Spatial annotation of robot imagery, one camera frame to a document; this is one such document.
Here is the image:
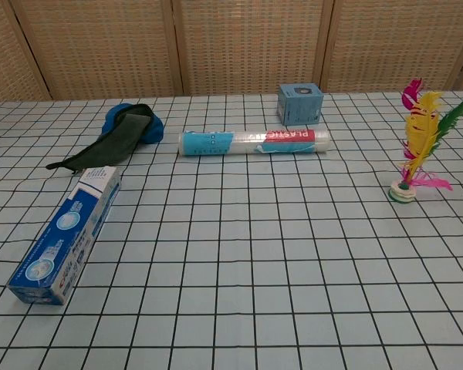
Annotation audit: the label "colourful feather shuttlecock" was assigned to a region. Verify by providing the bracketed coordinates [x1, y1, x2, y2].
[388, 78, 463, 204]

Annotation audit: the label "plastic wrap roll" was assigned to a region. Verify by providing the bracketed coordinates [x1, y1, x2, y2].
[178, 129, 330, 157]

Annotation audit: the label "light blue checked tablecloth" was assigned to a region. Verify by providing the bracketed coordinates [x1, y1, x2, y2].
[0, 91, 463, 370]

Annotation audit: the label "blue cloth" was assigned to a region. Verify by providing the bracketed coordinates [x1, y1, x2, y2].
[100, 102, 165, 144]

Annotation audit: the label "small light blue box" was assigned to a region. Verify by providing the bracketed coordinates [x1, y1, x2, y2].
[275, 82, 325, 126]

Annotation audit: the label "dark grey cloth strip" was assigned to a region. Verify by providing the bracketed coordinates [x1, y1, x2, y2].
[46, 103, 154, 174]

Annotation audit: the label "blue white toothpaste box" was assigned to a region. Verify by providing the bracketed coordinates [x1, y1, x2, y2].
[6, 166, 123, 305]

